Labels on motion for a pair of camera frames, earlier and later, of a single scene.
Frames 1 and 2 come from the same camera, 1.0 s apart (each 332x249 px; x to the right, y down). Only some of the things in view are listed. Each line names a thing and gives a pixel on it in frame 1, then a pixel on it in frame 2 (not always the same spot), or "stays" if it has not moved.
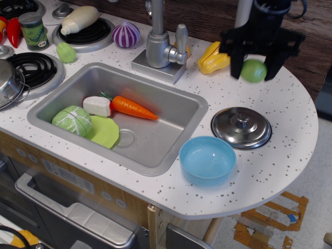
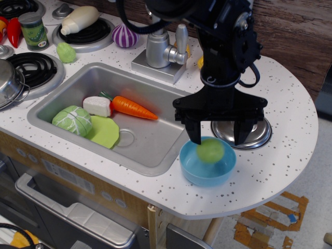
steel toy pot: (13, 87) stays
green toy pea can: (34, 33) stays
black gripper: (263, 36) to (219, 104)
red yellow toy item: (4, 23) stays
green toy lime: (253, 70) to (210, 151)
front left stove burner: (44, 73) stays
